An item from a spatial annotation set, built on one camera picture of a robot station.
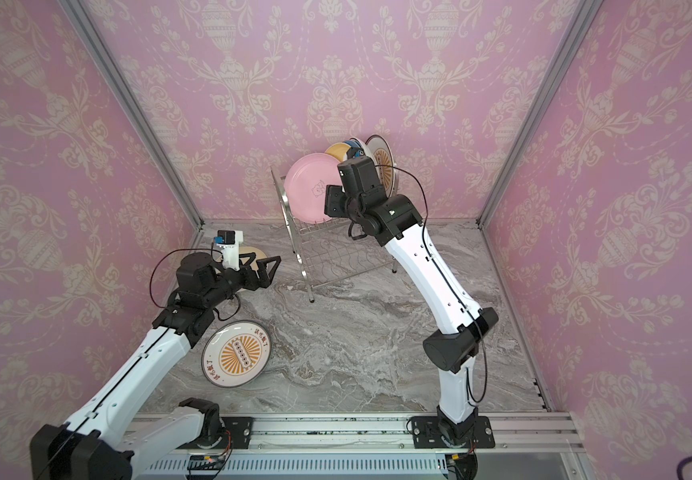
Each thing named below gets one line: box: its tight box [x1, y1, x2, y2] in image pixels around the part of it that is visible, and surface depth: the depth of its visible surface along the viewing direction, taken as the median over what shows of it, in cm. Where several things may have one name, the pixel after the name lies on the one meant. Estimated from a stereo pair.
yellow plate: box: [325, 143, 351, 163], surface depth 83 cm
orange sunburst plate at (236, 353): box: [201, 320, 272, 388], surface depth 87 cm
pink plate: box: [284, 152, 343, 224], surface depth 86 cm
